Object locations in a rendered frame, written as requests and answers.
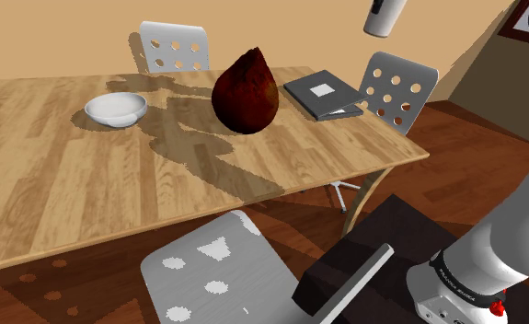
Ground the dark red teardrop fruit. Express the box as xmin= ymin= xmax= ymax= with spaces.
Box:
xmin=211 ymin=46 xmax=281 ymax=135

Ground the grey book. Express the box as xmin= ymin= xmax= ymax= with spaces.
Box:
xmin=282 ymin=69 xmax=369 ymax=122

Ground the grey chair with round holes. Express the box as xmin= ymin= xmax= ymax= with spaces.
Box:
xmin=140 ymin=209 xmax=302 ymax=324
xmin=328 ymin=51 xmax=440 ymax=214
xmin=138 ymin=20 xmax=211 ymax=75

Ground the dark robot stand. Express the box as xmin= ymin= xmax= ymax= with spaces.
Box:
xmin=292 ymin=193 xmax=472 ymax=324

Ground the white bowl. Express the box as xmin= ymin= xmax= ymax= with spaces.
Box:
xmin=84 ymin=91 xmax=148 ymax=129

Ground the light wooden table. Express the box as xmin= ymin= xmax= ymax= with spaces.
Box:
xmin=0 ymin=65 xmax=431 ymax=276

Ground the dark red framed window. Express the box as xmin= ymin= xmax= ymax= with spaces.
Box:
xmin=497 ymin=0 xmax=529 ymax=49

